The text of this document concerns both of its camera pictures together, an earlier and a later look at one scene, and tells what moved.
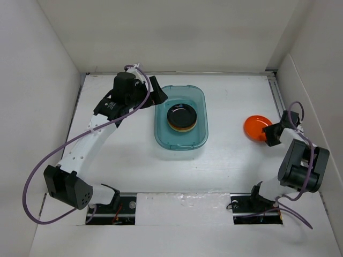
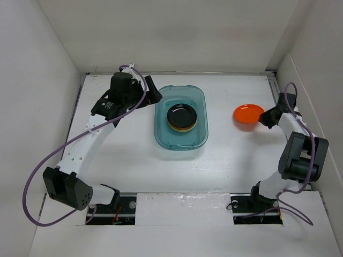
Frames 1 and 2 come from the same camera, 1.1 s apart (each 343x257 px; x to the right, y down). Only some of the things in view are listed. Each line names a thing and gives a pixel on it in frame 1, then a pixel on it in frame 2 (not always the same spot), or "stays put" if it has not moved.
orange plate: x=182 y=128 stays put
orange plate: x=253 y=127 to x=246 y=116
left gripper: x=157 y=96 stays put
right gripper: x=270 y=141 to x=263 y=119
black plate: x=181 y=115 stays put
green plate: x=183 y=130 stays put
